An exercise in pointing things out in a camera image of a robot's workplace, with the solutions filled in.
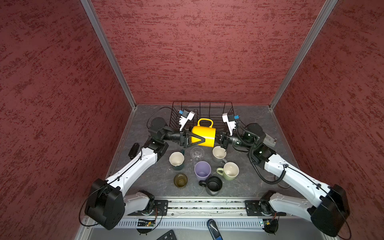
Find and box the olive glass cup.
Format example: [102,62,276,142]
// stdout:
[174,174,188,189]

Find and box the black wire dish rack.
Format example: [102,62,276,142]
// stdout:
[169,101,236,137]

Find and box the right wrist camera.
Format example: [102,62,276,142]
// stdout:
[222,113,240,136]

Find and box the tape roll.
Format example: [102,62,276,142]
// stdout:
[276,181,291,190]

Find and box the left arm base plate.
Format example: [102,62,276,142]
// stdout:
[129,200,169,216]

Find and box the black blue handheld device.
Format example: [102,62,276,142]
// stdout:
[207,219,223,240]

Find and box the purple cup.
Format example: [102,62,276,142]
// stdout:
[194,161,211,181]

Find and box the yellow mug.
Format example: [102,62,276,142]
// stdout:
[193,118,216,148]

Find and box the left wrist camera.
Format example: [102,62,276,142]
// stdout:
[179,110,195,131]

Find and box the clear glass cup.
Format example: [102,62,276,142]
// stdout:
[191,147,205,162]

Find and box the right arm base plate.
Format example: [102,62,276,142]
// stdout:
[245,200,287,217]

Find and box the light green mug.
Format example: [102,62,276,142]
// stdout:
[216,162,240,181]

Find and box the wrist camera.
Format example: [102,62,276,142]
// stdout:
[222,113,240,136]
[179,110,195,131]

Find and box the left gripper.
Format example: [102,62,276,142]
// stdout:
[161,123,207,150]

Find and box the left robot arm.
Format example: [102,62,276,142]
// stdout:
[82,117,216,230]

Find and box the dark green mug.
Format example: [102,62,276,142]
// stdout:
[169,151,185,171]

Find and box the white grey mug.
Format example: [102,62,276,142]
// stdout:
[212,146,228,164]

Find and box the black mug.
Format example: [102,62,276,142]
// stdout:
[199,176,223,196]

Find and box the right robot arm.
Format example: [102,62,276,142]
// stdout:
[215,121,350,237]

